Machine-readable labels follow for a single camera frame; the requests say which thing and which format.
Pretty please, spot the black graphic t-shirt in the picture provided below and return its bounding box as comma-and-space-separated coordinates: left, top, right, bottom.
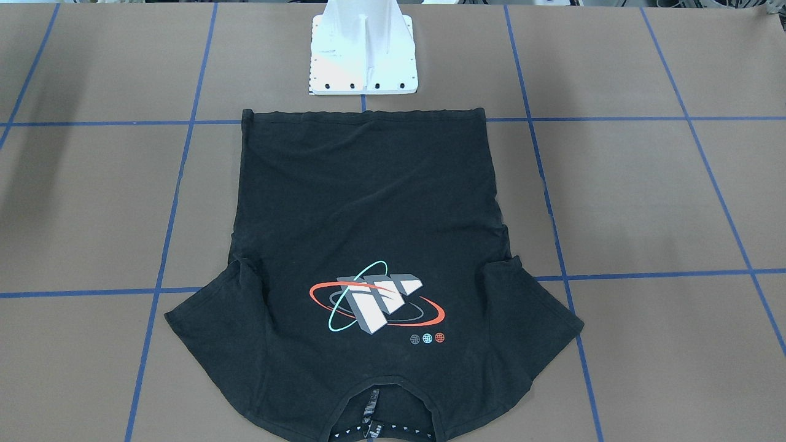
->
165, 109, 584, 441

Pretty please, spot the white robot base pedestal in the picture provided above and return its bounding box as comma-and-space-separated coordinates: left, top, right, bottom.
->
308, 1, 419, 96

